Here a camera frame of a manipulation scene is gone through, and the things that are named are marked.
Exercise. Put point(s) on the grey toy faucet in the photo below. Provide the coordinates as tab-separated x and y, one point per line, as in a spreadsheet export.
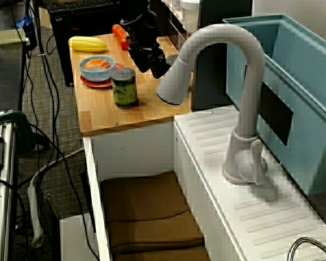
247	81

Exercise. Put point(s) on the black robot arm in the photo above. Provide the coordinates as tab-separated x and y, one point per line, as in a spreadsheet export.
141	16

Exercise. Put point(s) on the red plate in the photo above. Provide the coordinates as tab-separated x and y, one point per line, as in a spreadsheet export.
93	84

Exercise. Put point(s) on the aluminium frame rail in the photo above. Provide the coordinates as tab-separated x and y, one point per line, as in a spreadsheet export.
5	190

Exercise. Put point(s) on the steel pot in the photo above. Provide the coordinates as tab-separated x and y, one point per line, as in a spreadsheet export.
304	239

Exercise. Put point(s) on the yellow corn toy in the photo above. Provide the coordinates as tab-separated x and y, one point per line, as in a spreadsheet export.
87	43

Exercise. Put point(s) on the salmon sushi toy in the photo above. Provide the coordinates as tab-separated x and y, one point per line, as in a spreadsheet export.
96	63

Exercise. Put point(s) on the light blue bowl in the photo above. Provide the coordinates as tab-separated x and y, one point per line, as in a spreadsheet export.
95	74

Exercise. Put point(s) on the black upright post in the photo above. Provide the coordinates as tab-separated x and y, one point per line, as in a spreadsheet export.
209	81

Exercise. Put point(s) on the green clamp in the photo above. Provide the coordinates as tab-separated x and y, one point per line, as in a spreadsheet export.
21	127

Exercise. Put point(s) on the black keyboard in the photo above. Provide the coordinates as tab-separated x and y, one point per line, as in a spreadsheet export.
70	6

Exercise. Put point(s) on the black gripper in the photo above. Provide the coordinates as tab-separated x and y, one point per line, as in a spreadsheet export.
144	44

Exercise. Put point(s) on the brown folded cloth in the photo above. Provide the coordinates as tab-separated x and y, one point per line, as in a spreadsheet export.
146	204

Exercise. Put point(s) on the white power strip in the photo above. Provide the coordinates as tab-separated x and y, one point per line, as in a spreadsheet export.
34	212

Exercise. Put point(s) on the white toy sink unit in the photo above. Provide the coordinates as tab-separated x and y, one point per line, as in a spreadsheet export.
206	168

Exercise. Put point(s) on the orange carrot toy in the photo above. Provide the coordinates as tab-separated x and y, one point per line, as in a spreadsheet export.
120	34

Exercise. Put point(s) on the green toy can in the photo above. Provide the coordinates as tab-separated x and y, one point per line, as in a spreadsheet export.
124	89

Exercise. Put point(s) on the white box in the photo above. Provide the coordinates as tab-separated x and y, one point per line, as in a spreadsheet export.
76	239

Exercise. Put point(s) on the black computer tower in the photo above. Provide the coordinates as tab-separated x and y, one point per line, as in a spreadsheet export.
62	54

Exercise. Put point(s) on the yellow note pad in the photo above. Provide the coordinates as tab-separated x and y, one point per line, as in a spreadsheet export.
9	36

